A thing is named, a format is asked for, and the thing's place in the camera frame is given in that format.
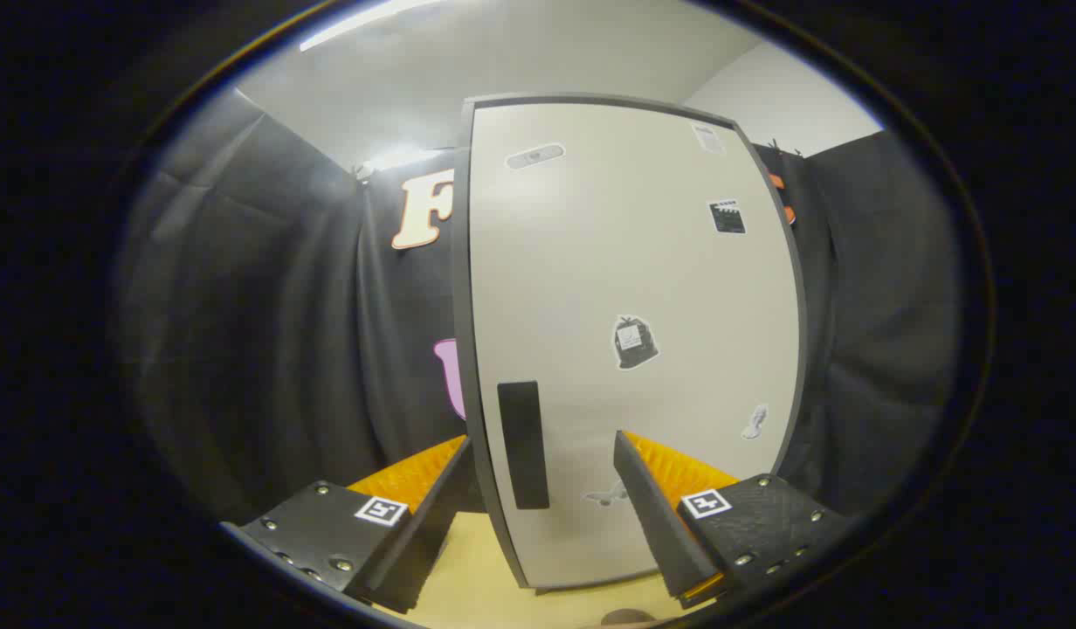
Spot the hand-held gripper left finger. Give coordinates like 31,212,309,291
222,434,474,615

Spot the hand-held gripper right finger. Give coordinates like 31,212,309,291
613,430,853,610

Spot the grey shoe cabinet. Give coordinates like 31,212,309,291
451,92,810,595

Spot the black backdrop cloth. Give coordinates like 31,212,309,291
119,87,962,525

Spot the black door handle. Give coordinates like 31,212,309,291
497,381,550,510

